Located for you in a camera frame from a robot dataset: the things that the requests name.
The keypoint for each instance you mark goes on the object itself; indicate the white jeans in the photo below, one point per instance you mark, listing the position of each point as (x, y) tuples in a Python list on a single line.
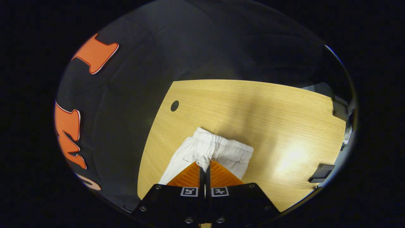
[(218, 148)]

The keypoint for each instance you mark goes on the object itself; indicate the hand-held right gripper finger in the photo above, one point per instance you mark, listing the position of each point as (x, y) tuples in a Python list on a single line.
[(208, 190), (202, 190)]

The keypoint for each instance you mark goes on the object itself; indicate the black table clamp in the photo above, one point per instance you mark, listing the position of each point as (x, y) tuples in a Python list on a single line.
[(340, 110), (321, 173)]

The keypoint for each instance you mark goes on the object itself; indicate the black backdrop cloth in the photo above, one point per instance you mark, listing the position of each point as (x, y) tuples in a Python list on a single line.
[(142, 79)]

